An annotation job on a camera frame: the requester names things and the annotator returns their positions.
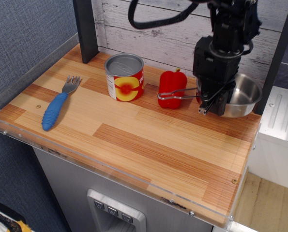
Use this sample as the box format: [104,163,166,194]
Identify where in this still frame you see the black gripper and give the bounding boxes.
[193,36,241,116]

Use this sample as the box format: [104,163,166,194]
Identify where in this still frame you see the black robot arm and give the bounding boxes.
[193,0,262,118]

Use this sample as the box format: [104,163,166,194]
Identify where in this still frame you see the red bell pepper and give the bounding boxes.
[158,69,187,109]

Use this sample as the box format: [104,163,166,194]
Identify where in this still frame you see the white toy sink unit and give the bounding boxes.
[247,87,288,188]

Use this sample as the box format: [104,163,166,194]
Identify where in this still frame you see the red yellow tin can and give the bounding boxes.
[105,53,144,102]

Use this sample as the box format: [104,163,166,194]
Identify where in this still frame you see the silver dispenser panel with buttons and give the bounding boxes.
[87,189,147,232]

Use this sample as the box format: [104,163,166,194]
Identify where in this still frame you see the grey toy fridge cabinet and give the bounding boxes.
[34,149,213,232]

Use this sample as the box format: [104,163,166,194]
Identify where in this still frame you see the yellow black object at corner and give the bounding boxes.
[0,203,33,232]

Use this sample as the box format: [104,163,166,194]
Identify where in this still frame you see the dark grey right post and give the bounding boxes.
[254,15,288,115]

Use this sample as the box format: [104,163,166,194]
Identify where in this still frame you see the dark grey post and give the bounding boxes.
[254,15,288,115]
[73,0,99,64]

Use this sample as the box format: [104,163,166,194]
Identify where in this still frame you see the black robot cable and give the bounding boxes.
[127,0,202,30]

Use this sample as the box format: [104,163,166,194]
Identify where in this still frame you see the dark grey left post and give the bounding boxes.
[73,0,99,64]

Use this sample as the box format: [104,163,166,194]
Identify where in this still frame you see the blue handled fork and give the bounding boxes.
[42,76,81,131]

